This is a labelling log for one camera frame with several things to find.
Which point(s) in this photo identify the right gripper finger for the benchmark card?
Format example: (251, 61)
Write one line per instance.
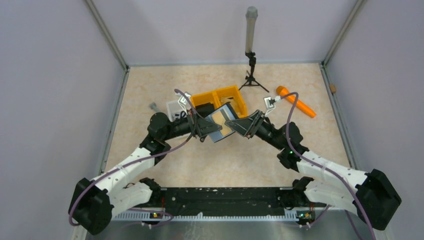
(242, 129)
(245, 122)

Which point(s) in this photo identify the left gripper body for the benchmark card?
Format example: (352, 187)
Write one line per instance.
(192, 118)

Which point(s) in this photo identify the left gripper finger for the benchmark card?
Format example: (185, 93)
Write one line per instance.
(206, 127)
(202, 139)

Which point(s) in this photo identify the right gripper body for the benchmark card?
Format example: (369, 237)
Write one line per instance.
(256, 129)

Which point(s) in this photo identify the gold credit card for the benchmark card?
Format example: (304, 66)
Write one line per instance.
(220, 117)

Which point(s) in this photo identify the black leather card holder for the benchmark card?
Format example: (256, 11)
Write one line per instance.
(216, 136)

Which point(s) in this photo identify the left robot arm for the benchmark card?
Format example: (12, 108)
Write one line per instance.
(97, 201)

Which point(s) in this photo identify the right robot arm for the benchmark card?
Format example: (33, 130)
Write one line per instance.
(369, 195)

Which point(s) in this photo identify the black cards stack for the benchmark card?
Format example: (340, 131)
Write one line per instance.
(205, 109)

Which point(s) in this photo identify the white card in bin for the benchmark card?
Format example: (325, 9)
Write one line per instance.
(179, 115)

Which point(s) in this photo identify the yellow bin with black cards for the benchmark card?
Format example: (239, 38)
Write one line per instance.
(206, 97)

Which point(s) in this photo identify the beige striped cards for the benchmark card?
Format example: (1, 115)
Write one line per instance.
(229, 99)

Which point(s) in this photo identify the yellow bin with beige cards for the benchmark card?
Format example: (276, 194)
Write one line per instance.
(240, 107)

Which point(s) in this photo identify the white plastic bin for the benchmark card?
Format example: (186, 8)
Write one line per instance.
(172, 107)

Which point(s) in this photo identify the black mini tripod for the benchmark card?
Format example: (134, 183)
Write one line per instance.
(250, 80)

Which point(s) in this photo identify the grey plastic bolt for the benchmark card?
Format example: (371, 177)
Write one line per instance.
(154, 107)

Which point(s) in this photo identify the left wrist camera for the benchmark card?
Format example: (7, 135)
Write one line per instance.
(184, 101)

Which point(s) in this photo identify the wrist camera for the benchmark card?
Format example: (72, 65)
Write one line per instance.
(270, 104)
(184, 101)

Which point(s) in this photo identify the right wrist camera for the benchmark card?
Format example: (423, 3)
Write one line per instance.
(270, 104)

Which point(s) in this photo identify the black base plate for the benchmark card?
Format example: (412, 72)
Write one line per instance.
(227, 201)

